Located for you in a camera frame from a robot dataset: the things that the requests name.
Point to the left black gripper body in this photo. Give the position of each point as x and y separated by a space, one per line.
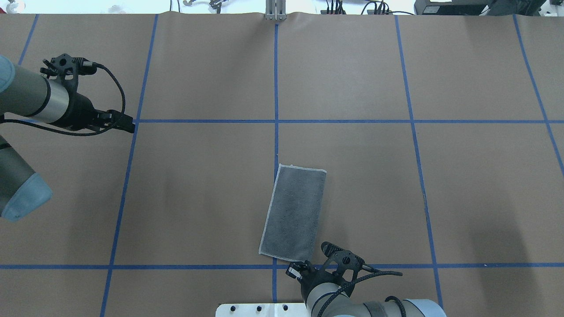
82 108

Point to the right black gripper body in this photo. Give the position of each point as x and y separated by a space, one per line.
309 277

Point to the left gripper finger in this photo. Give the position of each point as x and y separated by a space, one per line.
114 117
125 127

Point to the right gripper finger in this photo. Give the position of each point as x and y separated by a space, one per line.
295 269

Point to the pink and grey towel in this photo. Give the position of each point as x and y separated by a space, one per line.
292 219

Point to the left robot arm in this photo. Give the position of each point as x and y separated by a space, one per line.
48 101

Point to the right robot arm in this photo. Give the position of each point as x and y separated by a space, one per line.
326 294

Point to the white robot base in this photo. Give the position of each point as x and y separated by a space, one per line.
262 310

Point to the black box with label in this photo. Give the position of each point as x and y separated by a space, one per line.
450 7

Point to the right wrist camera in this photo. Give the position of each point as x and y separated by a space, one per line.
344 259

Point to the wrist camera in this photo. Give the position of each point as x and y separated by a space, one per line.
66 67
344 259

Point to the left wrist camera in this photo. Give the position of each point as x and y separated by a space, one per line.
66 67

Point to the aluminium frame post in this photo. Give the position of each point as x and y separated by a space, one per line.
275 10

